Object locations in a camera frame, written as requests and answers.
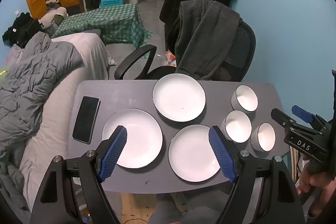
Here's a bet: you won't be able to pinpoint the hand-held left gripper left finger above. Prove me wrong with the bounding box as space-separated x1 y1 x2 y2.
30 126 128 224

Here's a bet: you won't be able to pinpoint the black smartphone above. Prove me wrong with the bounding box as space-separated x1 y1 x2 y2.
72 96 101 144

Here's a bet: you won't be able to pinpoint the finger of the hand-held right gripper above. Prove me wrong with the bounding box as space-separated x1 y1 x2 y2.
291 105 328 126
270 108 302 133

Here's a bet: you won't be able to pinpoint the orange plastic bag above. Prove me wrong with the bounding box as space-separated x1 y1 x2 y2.
163 50 177 67

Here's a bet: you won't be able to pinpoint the pile of black clothes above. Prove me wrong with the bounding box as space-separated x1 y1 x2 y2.
3 12 44 47

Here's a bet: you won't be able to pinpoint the green checkered cloth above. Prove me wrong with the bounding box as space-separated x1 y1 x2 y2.
51 3 155 49

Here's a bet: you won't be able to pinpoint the dark grey fleece robe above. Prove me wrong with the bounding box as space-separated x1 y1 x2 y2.
174 0 243 81

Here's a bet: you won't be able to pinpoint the grey ribbed bowl white inside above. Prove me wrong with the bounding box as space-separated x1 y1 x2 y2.
251 122 276 152
220 110 252 143
231 85 259 111

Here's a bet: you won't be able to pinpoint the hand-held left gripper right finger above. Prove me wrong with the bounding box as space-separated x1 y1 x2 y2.
208 126 306 224

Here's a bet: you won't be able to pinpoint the pile of beige clothes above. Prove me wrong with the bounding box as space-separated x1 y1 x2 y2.
39 6 69 28

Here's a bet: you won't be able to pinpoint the white plate with dark rim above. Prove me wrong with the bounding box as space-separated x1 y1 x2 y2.
152 73 206 122
168 124 221 182
102 108 163 169

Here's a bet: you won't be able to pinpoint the grey comforter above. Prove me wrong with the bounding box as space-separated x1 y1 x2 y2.
0 31 84 214

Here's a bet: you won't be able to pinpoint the leaning wooden boards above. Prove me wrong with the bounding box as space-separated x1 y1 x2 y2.
290 147 303 184

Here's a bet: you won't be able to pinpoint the person's right hand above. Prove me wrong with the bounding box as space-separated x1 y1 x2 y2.
297 157 336 217

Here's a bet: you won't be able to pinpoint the black mesh office chair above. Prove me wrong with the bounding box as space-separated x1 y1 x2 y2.
114 20 256 82

